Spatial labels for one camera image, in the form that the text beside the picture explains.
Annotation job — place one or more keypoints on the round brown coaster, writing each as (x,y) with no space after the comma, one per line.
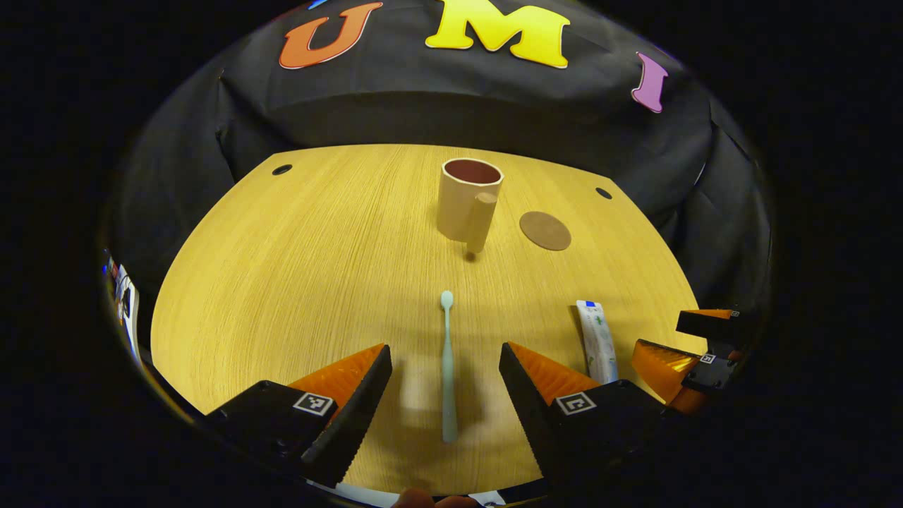
(545,231)

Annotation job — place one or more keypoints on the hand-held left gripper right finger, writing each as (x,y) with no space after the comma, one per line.
(529,402)

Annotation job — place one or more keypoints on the beige cup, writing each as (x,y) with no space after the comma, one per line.
(455,208)

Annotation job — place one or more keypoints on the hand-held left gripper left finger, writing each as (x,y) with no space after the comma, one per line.
(360,413)

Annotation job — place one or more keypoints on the pale green toothbrush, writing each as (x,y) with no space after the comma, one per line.
(449,381)

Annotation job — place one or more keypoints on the white printed board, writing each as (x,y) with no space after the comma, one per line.
(127,303)

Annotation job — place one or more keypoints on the wooden desktop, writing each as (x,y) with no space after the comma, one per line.
(303,282)

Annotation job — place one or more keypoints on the black backdrop cloth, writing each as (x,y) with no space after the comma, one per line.
(395,106)

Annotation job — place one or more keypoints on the white toothpaste tube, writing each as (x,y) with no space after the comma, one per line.
(598,339)

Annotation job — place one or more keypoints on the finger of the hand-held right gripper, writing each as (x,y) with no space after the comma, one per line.
(705,324)
(656,367)

